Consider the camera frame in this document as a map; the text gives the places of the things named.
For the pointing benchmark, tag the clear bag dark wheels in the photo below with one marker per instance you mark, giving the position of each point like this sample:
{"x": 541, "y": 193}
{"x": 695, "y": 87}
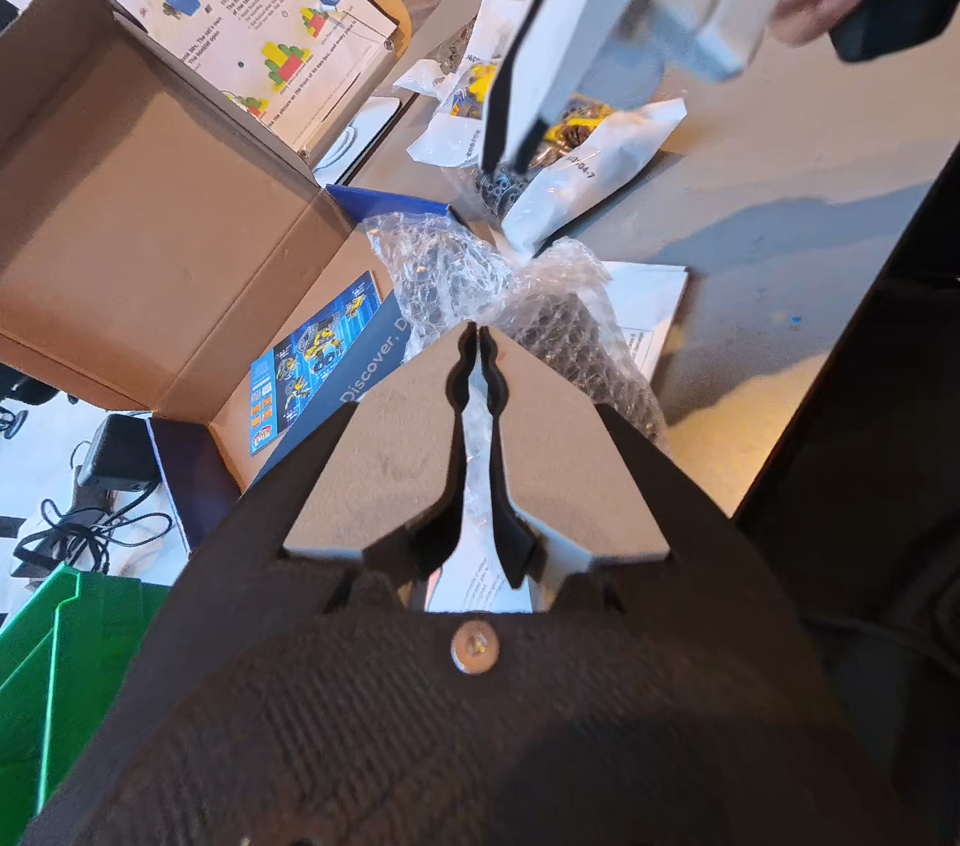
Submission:
{"x": 600, "y": 170}

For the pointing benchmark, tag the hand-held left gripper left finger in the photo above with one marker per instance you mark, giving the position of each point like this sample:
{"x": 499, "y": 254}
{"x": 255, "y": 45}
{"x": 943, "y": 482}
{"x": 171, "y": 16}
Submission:
{"x": 360, "y": 478}

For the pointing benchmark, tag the thin blue printed leaflet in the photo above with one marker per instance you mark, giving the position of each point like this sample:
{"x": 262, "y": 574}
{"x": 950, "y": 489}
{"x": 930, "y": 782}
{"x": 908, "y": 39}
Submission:
{"x": 315, "y": 366}

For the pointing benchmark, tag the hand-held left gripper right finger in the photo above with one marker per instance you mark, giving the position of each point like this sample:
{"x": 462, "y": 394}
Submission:
{"x": 577, "y": 478}

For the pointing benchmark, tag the blue-cover instruction booklet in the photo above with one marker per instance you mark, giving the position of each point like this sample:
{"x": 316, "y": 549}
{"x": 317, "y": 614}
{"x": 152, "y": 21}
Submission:
{"x": 652, "y": 313}

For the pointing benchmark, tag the black electronic device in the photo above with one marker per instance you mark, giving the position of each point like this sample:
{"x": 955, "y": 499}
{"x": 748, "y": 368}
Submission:
{"x": 120, "y": 452}

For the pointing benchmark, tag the clear bag grey tracks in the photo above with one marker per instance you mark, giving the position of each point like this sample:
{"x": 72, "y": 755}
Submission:
{"x": 450, "y": 276}

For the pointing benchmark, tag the blue cardboard box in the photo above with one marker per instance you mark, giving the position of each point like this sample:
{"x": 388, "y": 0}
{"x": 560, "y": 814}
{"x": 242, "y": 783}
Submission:
{"x": 150, "y": 223}

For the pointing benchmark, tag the green plastic bin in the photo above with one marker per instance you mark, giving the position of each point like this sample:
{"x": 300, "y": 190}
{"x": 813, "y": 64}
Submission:
{"x": 105, "y": 673}
{"x": 22, "y": 636}

